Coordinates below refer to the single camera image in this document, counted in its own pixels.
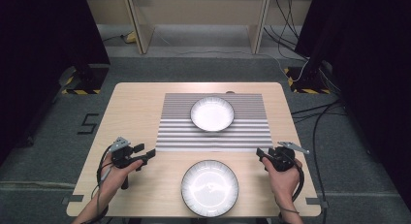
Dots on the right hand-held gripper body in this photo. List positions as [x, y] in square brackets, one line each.
[282, 159]

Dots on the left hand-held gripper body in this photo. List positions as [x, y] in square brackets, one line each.
[122, 157]

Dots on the white plate with dark rim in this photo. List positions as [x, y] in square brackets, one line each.
[210, 188]
[212, 114]

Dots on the person's right hand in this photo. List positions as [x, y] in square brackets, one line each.
[284, 183]

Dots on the person's left hand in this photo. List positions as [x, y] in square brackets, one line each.
[113, 182]

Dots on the grey striped placemat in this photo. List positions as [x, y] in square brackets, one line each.
[174, 133]

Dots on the grey tape strip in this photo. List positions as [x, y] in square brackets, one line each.
[318, 202]
[73, 198]

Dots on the stand base with striped tape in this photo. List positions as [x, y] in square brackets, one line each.
[307, 83]
[85, 81]

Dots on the yellow object under desk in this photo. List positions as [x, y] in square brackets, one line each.
[131, 38]

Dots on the dark curtain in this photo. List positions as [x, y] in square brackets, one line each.
[38, 56]
[371, 72]

